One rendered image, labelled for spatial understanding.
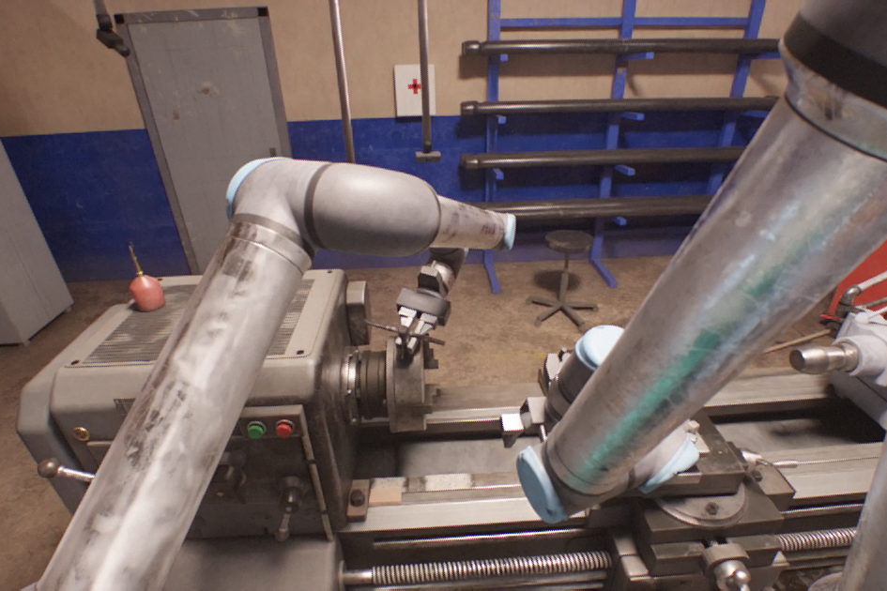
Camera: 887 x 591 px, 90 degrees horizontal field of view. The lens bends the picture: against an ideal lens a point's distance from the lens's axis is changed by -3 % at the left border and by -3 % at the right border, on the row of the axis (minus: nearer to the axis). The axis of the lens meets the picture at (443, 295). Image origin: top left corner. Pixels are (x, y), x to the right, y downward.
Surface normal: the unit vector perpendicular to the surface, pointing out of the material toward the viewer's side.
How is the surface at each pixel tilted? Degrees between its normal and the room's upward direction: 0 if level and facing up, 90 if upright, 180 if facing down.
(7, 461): 0
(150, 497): 56
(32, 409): 47
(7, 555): 0
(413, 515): 36
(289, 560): 32
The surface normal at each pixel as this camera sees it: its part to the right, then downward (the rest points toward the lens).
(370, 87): 0.05, 0.49
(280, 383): 0.02, -0.27
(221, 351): 0.55, -0.17
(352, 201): 0.20, 0.00
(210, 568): 0.00, -0.48
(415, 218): 0.65, 0.26
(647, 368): -0.83, 0.34
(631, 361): -0.95, 0.13
